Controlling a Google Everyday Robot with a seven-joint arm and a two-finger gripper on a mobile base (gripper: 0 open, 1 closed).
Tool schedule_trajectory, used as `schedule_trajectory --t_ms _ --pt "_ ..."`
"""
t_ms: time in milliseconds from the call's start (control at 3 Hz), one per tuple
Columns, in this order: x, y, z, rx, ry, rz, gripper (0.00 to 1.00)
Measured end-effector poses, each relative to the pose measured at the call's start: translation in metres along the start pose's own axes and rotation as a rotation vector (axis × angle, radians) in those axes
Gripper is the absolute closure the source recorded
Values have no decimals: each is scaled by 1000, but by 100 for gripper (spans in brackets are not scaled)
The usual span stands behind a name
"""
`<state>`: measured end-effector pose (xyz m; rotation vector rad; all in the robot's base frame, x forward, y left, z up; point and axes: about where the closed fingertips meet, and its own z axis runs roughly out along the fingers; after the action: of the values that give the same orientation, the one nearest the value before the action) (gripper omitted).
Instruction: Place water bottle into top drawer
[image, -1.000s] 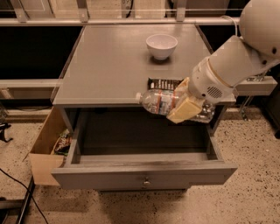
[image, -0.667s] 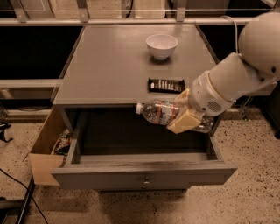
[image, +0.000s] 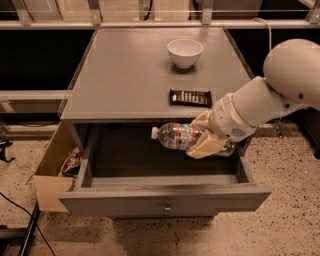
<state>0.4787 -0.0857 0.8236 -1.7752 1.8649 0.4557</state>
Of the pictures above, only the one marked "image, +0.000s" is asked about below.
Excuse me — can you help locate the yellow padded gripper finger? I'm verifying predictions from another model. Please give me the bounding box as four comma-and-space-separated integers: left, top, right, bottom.
191, 110, 211, 130
186, 130, 227, 159

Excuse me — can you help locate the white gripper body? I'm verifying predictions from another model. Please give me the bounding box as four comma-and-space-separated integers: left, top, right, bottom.
209, 93, 256, 143

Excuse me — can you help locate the clear plastic water bottle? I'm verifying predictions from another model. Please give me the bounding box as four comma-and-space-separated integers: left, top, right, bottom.
151, 123, 236, 157

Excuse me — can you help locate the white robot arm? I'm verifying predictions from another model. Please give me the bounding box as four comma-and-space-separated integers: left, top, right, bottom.
186, 39, 320, 159

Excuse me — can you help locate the round metal drawer knob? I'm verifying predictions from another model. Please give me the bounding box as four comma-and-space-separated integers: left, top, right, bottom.
162, 203, 172, 215

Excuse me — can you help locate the open grey top drawer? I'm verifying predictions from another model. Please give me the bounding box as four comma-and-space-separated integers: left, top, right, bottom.
59, 124, 271, 218

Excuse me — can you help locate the dark chocolate bar wrapper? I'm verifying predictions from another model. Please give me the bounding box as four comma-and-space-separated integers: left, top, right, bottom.
169, 90, 212, 108

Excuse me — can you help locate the white ceramic bowl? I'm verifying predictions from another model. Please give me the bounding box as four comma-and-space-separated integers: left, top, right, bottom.
167, 39, 203, 69

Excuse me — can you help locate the grey wooden nightstand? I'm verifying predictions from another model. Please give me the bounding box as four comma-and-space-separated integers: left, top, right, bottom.
57, 26, 274, 158

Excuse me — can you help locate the snack bag in box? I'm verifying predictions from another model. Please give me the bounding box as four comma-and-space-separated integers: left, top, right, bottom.
60, 148, 82, 178

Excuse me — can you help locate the brown cardboard box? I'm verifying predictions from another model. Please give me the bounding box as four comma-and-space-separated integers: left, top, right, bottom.
32, 123, 76, 212

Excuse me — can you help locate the black floor stand base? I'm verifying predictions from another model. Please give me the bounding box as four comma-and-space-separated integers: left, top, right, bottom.
0, 204, 40, 256

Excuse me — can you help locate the white hanging cable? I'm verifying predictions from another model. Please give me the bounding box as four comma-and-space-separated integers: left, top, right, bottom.
252, 17, 274, 51

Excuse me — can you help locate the black floor cable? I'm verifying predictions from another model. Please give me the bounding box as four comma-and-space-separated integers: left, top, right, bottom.
0, 191, 57, 256

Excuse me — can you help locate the metal railing frame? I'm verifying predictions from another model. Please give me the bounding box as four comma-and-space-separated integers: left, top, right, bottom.
0, 0, 320, 30

